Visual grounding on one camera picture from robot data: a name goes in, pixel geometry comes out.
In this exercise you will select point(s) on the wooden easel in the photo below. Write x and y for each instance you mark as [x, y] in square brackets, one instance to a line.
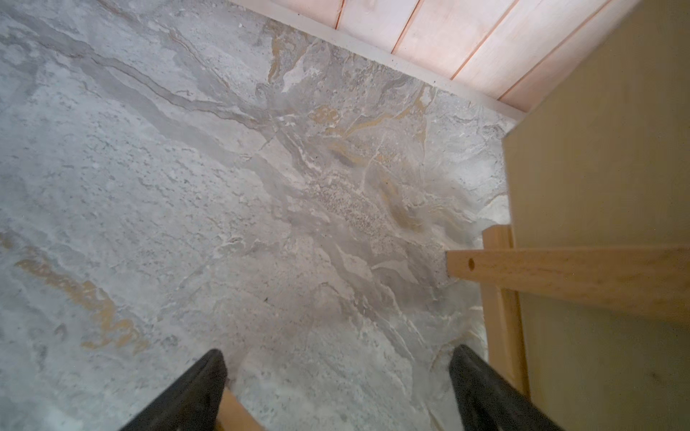
[644, 281]

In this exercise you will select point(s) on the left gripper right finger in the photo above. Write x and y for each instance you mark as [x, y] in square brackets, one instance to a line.
[486, 401]

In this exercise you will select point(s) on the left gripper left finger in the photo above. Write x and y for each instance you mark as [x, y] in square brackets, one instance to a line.
[191, 402]

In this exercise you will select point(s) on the plywood board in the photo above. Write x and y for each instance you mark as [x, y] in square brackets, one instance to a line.
[604, 161]

